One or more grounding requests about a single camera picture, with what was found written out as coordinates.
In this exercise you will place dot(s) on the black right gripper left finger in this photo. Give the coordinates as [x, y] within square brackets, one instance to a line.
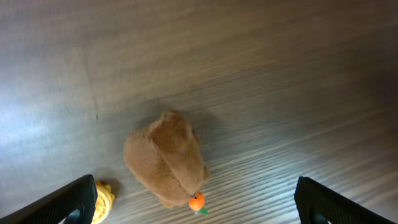
[74, 203]

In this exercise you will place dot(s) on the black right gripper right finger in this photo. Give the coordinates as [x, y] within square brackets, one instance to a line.
[317, 204]

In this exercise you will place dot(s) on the yellow round toy disc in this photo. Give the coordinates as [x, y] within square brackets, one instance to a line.
[104, 202]

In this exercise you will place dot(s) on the brown plush toy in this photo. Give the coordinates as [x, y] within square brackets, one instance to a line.
[165, 157]

